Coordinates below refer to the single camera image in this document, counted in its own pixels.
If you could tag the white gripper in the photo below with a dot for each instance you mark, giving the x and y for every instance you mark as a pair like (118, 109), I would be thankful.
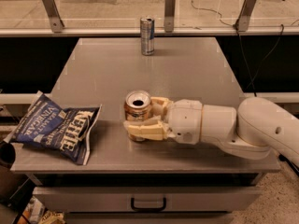
(185, 120)

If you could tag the orange soda can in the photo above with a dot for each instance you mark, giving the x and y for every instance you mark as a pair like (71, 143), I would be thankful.
(137, 107)

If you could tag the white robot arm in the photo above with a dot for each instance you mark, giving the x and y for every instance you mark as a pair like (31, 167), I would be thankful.
(249, 131)

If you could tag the blue kettle chip bag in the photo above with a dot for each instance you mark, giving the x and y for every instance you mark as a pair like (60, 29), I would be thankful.
(48, 125)

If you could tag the silver blue energy drink can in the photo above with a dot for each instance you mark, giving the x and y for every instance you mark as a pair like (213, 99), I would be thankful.
(147, 35)

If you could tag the grey drawer front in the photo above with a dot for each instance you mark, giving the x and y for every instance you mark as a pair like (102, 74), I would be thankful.
(117, 199)

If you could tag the black bar on floor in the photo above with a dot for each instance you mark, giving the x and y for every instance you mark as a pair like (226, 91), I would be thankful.
(293, 166)

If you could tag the black round object left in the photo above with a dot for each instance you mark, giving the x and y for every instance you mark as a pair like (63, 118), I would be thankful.
(7, 154)

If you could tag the snack packages under table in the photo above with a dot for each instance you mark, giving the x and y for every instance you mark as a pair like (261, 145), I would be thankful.
(35, 212)

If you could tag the black drawer handle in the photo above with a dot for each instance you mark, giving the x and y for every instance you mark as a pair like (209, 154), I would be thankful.
(148, 206)

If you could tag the middle metal bracket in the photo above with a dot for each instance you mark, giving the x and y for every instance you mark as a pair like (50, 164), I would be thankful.
(169, 15)

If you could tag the metal bracket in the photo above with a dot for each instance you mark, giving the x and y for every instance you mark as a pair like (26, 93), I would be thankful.
(242, 22)
(169, 15)
(56, 23)

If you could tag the right metal bracket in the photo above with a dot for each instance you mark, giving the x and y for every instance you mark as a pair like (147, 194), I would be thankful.
(242, 22)

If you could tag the left metal bracket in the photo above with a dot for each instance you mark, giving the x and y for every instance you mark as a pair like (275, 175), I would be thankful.
(56, 23)

